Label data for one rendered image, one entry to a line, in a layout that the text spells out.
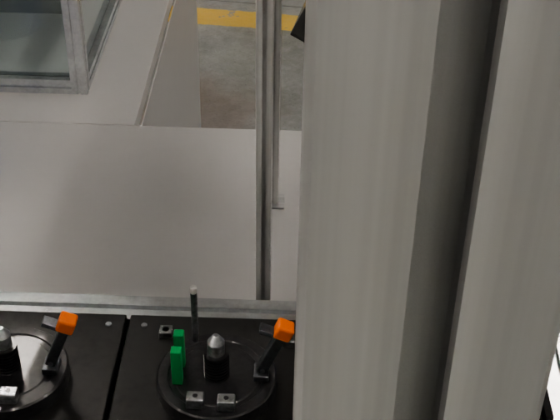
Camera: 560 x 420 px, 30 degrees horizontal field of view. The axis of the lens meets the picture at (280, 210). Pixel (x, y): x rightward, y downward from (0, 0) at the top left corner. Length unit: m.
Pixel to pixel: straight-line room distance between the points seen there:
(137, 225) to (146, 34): 0.67
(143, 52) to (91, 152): 0.38
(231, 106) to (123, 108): 1.71
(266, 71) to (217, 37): 2.92
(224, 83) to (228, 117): 0.23
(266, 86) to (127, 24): 1.09
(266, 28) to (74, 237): 0.61
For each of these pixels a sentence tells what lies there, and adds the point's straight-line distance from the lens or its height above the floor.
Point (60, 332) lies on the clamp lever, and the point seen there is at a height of 1.06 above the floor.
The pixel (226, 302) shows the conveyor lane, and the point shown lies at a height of 0.96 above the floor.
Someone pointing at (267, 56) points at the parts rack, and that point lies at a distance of 1.20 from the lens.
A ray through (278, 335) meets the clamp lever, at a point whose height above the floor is 1.06.
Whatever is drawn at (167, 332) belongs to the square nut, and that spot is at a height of 0.98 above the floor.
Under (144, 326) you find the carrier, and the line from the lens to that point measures 1.33.
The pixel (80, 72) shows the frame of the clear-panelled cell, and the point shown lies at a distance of 2.01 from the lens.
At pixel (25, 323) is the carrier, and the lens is 1.36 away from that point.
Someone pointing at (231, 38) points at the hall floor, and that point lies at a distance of 4.12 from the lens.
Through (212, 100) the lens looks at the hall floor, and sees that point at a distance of 3.70.
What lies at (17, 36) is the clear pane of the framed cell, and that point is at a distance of 2.02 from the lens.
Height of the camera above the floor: 1.86
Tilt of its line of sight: 36 degrees down
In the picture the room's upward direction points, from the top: 1 degrees clockwise
